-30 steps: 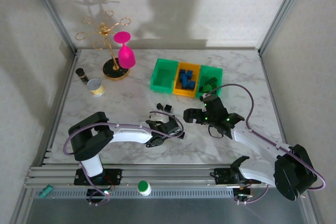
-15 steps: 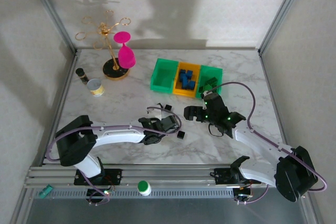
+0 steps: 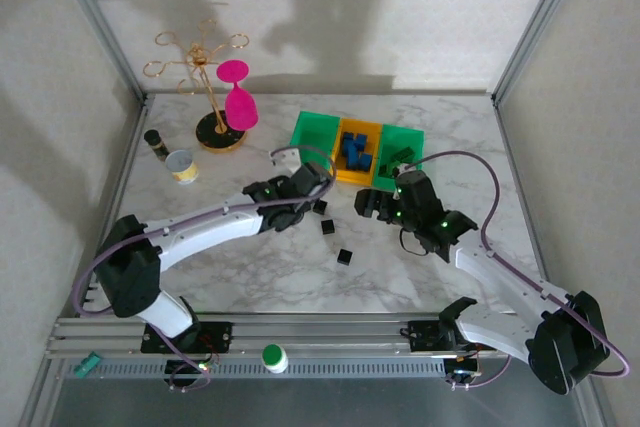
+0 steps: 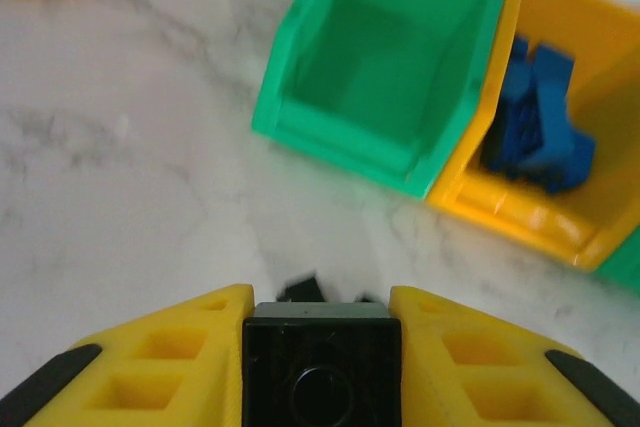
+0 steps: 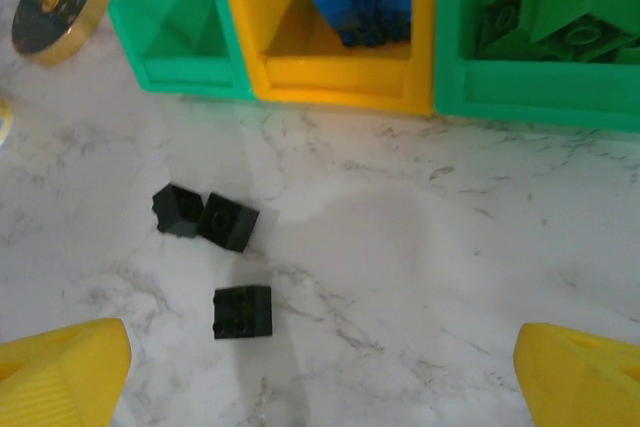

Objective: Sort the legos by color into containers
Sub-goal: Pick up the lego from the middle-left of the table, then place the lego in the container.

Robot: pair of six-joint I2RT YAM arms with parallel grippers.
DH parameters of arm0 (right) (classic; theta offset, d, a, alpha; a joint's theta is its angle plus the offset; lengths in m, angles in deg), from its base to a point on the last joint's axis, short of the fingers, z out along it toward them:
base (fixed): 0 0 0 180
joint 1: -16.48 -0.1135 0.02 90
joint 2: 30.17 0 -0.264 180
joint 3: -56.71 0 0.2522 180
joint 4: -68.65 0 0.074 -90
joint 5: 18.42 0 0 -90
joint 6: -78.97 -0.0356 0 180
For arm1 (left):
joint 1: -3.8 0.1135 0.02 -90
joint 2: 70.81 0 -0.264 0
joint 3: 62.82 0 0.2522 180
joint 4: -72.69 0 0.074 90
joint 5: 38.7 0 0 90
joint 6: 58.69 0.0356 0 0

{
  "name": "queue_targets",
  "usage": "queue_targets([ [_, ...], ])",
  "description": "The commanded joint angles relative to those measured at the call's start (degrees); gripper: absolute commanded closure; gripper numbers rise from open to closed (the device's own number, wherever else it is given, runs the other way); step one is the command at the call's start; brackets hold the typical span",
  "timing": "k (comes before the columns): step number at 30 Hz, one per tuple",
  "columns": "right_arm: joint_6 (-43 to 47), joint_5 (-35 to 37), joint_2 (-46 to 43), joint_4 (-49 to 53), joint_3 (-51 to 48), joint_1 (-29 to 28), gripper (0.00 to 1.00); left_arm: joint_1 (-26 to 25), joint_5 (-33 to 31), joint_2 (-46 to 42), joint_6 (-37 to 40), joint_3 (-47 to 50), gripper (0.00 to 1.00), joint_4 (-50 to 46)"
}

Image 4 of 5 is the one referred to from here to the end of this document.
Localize blue lego brick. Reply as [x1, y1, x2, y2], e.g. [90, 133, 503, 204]
[537, 111, 599, 196]
[479, 96, 544, 183]
[529, 44, 579, 113]
[504, 36, 535, 103]

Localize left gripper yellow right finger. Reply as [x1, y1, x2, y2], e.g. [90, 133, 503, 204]
[389, 285, 640, 427]

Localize green plastic bin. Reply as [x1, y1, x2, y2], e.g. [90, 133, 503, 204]
[594, 231, 640, 293]
[249, 0, 516, 201]

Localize black lego brick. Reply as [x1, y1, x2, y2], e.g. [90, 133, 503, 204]
[274, 271, 326, 304]
[242, 300, 404, 427]

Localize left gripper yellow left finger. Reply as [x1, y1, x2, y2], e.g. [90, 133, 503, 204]
[0, 284, 256, 427]

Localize yellow plastic bin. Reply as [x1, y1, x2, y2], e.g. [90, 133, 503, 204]
[427, 0, 640, 273]

